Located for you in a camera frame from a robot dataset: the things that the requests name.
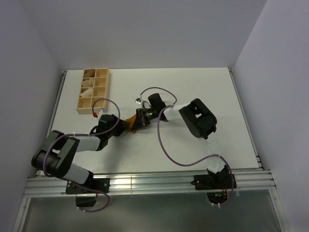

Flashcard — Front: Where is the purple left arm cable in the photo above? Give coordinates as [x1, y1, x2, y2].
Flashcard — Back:
[43, 98, 121, 213]

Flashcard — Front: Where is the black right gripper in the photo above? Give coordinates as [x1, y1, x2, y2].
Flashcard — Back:
[132, 108, 157, 131]

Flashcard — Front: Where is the cream rolled sock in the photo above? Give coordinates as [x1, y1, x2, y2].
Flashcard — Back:
[83, 69, 96, 78]
[80, 88, 93, 98]
[81, 78, 94, 87]

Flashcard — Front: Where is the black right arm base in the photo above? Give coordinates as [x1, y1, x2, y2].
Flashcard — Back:
[191, 173, 237, 206]

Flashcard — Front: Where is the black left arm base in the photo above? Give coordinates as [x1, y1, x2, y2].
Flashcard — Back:
[65, 178, 111, 213]

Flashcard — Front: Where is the wooden compartment organizer box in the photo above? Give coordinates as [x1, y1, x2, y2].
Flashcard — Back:
[76, 68, 110, 114]

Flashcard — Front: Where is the cream rolled sock top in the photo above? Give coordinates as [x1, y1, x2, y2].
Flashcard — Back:
[83, 69, 96, 78]

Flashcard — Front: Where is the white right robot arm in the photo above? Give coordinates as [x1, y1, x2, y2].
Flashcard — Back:
[126, 93, 233, 189]

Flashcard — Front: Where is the mustard yellow striped sock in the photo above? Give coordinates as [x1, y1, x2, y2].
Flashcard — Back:
[125, 114, 138, 133]

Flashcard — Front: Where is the cream rolled sock lower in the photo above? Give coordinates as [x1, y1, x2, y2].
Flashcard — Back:
[80, 88, 93, 98]

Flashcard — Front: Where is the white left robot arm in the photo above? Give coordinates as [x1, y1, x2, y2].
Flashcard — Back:
[31, 115, 129, 193]

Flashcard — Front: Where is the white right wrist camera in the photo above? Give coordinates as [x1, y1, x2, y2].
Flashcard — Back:
[135, 96, 143, 105]

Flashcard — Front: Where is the cream rolled sock middle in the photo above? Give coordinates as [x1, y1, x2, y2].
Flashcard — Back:
[81, 78, 94, 87]

